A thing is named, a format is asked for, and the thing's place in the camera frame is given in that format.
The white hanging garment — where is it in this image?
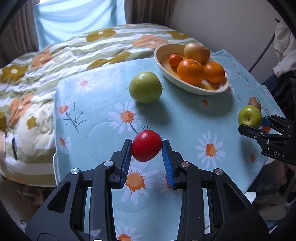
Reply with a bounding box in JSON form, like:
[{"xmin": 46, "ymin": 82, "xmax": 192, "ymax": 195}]
[{"xmin": 273, "ymin": 21, "xmax": 296, "ymax": 78}]

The light blue window cloth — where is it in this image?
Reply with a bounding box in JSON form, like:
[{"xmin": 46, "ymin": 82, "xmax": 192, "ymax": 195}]
[{"xmin": 33, "ymin": 0, "xmax": 126, "ymax": 49}]

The green apple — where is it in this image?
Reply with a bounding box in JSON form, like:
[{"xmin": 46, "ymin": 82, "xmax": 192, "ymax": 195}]
[
  {"xmin": 129, "ymin": 71, "xmax": 163, "ymax": 104},
  {"xmin": 238, "ymin": 105, "xmax": 262, "ymax": 128}
]

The left brown curtain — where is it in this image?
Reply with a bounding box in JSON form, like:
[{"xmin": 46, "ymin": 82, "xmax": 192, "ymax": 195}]
[{"xmin": 1, "ymin": 0, "xmax": 39, "ymax": 68}]

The wrinkled brown apple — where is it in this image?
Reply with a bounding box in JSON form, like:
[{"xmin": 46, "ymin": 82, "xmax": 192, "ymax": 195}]
[{"xmin": 184, "ymin": 43, "xmax": 211, "ymax": 65}]

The red cherry tomato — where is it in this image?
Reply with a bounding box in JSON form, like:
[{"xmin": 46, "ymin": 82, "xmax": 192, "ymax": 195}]
[{"xmin": 132, "ymin": 130, "xmax": 162, "ymax": 162}]

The large orange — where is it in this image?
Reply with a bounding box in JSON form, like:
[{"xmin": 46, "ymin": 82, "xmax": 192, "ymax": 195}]
[{"xmin": 177, "ymin": 59, "xmax": 205, "ymax": 85}]

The small mandarin in bowl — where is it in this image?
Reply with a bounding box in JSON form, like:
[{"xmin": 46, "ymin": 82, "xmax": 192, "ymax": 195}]
[{"xmin": 168, "ymin": 54, "xmax": 183, "ymax": 69}]

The brown curtain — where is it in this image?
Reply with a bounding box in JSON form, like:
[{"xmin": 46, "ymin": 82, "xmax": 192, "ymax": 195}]
[
  {"xmin": 125, "ymin": 0, "xmax": 174, "ymax": 27},
  {"xmin": 1, "ymin": 0, "xmax": 39, "ymax": 68}
]

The striped floral quilt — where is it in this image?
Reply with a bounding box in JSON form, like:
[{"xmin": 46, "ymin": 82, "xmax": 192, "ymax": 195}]
[{"xmin": 1, "ymin": 24, "xmax": 193, "ymax": 187}]

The small mandarin on table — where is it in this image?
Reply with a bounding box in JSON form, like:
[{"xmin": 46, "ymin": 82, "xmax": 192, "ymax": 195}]
[{"xmin": 262, "ymin": 126, "xmax": 271, "ymax": 133}]

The medium orange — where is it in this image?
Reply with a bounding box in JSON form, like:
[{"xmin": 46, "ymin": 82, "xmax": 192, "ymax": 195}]
[{"xmin": 204, "ymin": 62, "xmax": 225, "ymax": 83}]

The right brown curtain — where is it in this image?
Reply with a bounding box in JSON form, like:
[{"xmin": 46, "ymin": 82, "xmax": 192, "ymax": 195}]
[{"xmin": 125, "ymin": 0, "xmax": 174, "ymax": 27}]

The brown kiwi with sticker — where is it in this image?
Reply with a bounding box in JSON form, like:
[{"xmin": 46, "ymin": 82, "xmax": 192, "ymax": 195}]
[{"xmin": 248, "ymin": 96, "xmax": 262, "ymax": 111}]

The blue daisy tablecloth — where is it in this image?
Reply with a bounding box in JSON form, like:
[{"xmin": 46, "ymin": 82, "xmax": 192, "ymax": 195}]
[{"xmin": 55, "ymin": 51, "xmax": 282, "ymax": 240}]

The black cable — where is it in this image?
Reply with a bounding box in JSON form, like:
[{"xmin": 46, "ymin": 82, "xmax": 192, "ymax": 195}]
[{"xmin": 247, "ymin": 33, "xmax": 276, "ymax": 73}]

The cream yellow duck bowl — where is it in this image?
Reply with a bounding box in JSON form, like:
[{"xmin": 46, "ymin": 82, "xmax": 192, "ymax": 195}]
[{"xmin": 154, "ymin": 43, "xmax": 229, "ymax": 96}]

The person's right hand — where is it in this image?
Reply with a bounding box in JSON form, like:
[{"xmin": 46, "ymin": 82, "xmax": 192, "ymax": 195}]
[{"xmin": 277, "ymin": 162, "xmax": 287, "ymax": 185}]

